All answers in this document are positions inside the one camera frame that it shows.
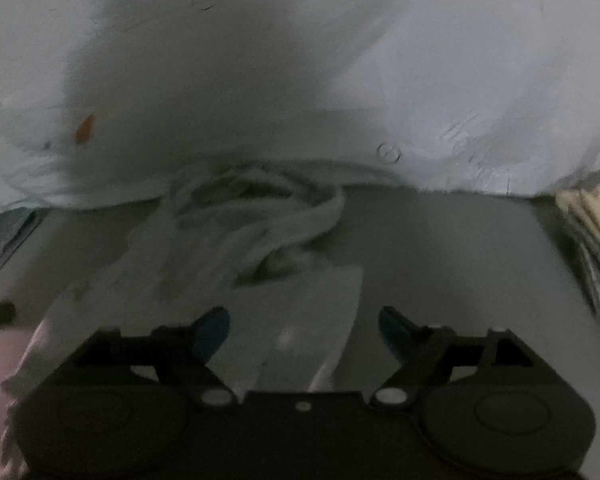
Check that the white knit garment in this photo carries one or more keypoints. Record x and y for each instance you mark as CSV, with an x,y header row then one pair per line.
x,y
86,400

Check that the blue checked folded garment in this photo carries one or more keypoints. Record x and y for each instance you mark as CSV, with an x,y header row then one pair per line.
x,y
588,253

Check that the dark patterned folded garment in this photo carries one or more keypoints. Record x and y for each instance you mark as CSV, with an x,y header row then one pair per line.
x,y
15,227

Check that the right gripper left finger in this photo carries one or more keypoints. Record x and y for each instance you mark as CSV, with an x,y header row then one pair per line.
x,y
182,354

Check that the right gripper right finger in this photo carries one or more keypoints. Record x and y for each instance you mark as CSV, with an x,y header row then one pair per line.
x,y
421,352

